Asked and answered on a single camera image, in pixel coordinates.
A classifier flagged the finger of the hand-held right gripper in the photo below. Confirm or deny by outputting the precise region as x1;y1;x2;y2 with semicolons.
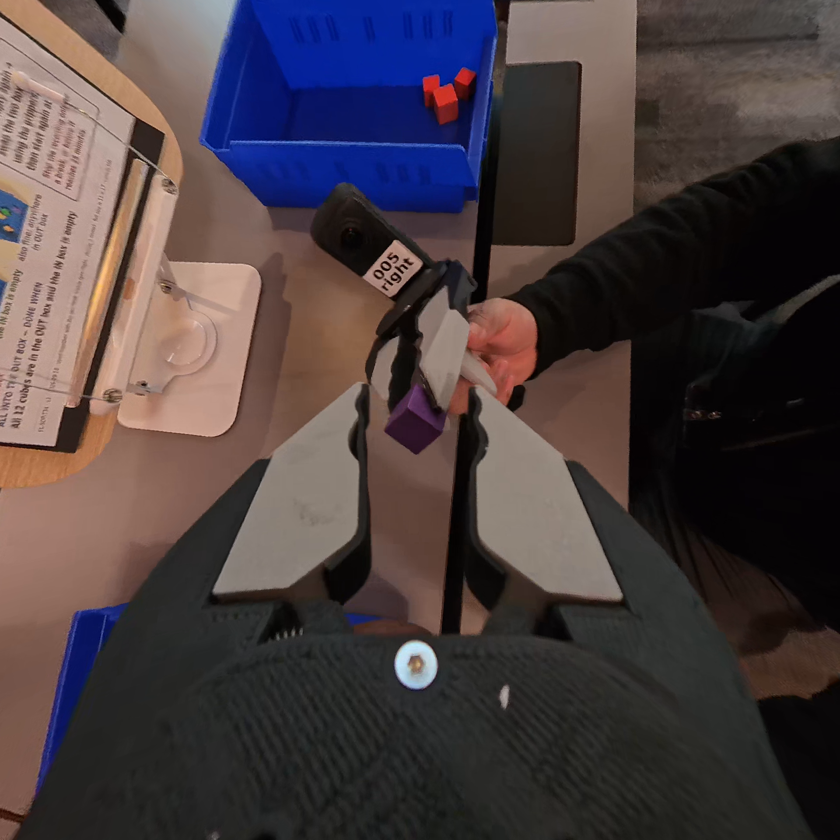
364;328;424;421
416;292;471;417

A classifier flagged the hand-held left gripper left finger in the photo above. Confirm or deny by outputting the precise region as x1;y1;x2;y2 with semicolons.
211;382;372;603

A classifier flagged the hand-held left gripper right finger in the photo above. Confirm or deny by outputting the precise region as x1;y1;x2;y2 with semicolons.
465;387;624;608

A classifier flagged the purple wooden cube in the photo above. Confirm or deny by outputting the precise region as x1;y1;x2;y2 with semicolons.
383;385;449;455

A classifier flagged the blue plastic bin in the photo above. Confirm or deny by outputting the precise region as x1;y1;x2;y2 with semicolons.
36;602;130;796
199;0;498;214

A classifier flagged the person's right forearm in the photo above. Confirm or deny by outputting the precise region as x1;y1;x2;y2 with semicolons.
508;136;840;380

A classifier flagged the person's right hand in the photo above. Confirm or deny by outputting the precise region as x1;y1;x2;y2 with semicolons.
466;298;539;406

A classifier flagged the wooden board document stand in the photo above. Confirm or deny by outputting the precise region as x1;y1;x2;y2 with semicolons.
0;0;263;490

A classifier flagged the printed instruction sheet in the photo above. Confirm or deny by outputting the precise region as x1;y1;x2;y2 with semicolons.
0;14;137;448

